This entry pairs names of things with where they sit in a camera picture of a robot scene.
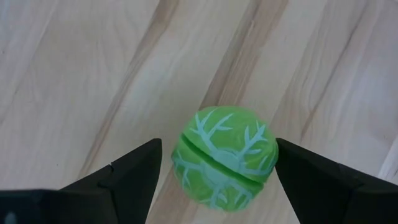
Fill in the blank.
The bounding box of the green toy cabbage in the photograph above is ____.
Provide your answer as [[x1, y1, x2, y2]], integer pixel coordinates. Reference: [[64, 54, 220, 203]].
[[170, 105, 279, 213]]

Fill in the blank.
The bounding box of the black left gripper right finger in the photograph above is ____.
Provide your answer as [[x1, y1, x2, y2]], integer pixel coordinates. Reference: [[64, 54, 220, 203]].
[[275, 138, 398, 224]]

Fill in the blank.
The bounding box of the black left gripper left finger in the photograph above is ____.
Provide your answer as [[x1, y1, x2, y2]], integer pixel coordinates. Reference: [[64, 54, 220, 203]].
[[60, 138, 163, 224]]

